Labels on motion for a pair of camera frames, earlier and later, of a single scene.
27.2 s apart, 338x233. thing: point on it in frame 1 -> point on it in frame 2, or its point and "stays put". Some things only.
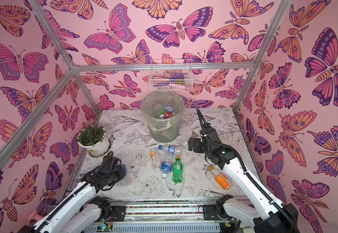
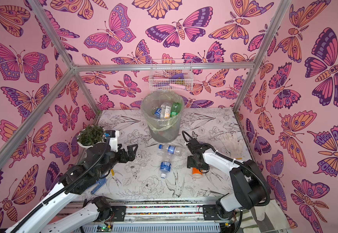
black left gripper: x=122 y=174 -> x=131 y=156
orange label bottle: x=223 y=180 -> x=196 y=173
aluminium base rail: x=160 y=215 stays put
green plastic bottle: x=177 y=170 -> x=176 y=108
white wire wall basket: x=171 y=75 stays put
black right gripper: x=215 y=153 -> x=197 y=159
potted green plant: x=92 y=138 stays put
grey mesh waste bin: x=163 y=111 stays put
